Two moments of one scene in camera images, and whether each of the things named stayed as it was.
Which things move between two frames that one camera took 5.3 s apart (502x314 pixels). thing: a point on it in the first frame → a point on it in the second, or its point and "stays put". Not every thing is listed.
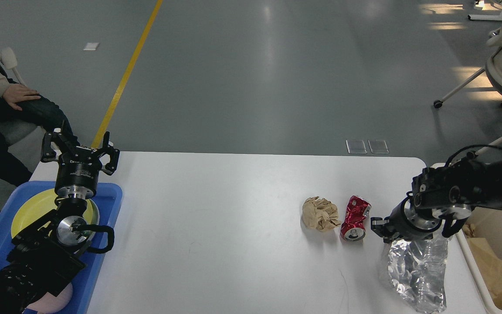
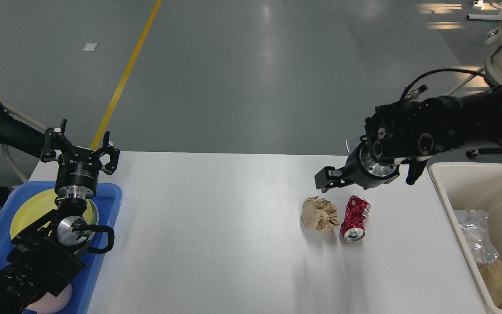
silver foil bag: (418, 269) → (475, 225)
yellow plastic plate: (35, 208) stays put
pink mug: (49, 303) stays put
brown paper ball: (320, 213) stays put
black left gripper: (77, 173) stays put
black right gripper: (405, 223) → (362, 168)
